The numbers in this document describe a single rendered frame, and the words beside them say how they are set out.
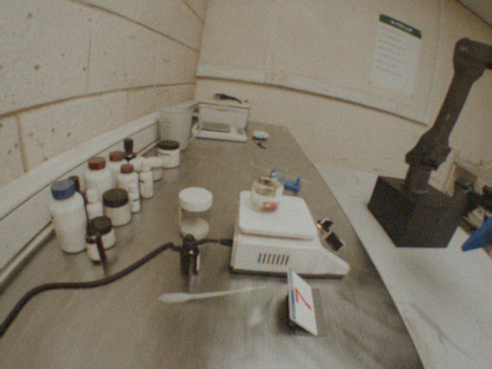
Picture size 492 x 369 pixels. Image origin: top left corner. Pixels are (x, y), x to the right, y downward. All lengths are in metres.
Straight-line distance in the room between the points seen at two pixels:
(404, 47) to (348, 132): 0.87
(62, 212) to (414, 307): 0.59
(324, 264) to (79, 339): 0.37
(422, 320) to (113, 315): 0.47
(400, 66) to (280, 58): 0.96
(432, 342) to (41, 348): 0.54
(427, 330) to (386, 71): 1.82
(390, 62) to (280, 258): 1.84
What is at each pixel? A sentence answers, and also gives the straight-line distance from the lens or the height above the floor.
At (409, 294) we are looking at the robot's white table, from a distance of 0.49.
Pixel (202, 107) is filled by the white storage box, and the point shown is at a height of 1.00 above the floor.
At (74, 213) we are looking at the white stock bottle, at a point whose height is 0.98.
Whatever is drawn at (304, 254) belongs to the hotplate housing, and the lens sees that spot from 0.37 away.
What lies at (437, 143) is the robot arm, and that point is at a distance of 0.62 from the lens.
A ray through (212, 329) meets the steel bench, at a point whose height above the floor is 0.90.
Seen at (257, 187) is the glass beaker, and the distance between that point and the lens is 0.36.
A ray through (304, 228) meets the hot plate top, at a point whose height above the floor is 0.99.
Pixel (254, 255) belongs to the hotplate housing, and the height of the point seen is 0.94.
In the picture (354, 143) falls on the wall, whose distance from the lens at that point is 1.96.
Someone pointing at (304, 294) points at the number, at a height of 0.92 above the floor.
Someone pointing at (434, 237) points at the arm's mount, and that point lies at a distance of 0.67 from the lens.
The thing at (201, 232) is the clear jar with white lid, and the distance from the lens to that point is 0.44.
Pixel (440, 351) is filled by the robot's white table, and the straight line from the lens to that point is 0.45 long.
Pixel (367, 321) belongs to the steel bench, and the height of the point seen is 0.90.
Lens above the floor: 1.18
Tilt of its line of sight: 24 degrees down
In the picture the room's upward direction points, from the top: 9 degrees clockwise
